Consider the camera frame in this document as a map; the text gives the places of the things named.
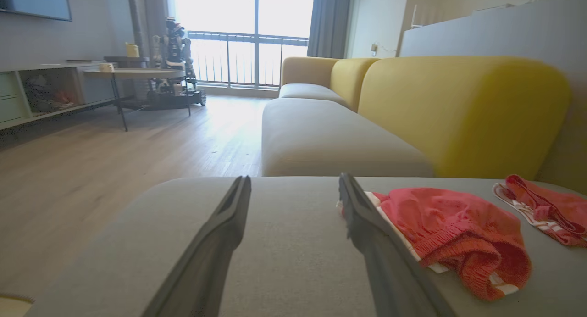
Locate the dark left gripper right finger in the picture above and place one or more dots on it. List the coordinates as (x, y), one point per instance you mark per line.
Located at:
(390, 271)

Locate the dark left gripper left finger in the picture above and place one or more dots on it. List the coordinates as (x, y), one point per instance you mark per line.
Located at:
(202, 271)

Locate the red jersey with black lettering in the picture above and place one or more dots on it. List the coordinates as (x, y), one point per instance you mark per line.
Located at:
(545, 207)

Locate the red knit garment white trim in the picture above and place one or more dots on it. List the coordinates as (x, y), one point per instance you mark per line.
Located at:
(458, 225)

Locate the large grey sofa seat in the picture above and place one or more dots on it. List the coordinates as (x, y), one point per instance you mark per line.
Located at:
(298, 243)

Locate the grey sofa seat cushion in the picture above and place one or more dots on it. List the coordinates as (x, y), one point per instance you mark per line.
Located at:
(321, 138)

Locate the large yellow sofa backrest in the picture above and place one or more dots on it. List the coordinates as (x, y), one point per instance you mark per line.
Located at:
(458, 110)

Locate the narrow yellow sofa backrest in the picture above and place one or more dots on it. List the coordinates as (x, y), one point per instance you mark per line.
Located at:
(351, 80)

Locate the small grey sofa seat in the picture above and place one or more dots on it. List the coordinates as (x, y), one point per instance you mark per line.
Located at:
(307, 91)

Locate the round table black legs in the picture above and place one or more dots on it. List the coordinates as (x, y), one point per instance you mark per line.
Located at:
(137, 73)

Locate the pale beige sofa backrest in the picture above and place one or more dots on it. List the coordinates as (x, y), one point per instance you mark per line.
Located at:
(307, 71)

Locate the black white wheeled robot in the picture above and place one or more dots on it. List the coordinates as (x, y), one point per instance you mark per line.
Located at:
(174, 51)

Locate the pale cup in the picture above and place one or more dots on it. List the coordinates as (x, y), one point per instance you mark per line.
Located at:
(106, 68)

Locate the yellow jug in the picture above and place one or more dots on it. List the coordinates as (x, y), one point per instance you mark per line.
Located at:
(132, 50)

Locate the balcony railing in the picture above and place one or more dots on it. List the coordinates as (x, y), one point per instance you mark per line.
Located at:
(243, 37)

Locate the dark grey curtain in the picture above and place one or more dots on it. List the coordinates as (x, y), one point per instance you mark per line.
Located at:
(328, 23)

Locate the white television console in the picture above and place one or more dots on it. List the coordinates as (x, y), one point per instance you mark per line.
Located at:
(9, 101)

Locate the wall socket with plug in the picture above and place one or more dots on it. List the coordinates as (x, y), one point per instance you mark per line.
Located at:
(375, 48)

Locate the wall-mounted television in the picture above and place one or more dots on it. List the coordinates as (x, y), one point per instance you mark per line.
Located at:
(32, 0)

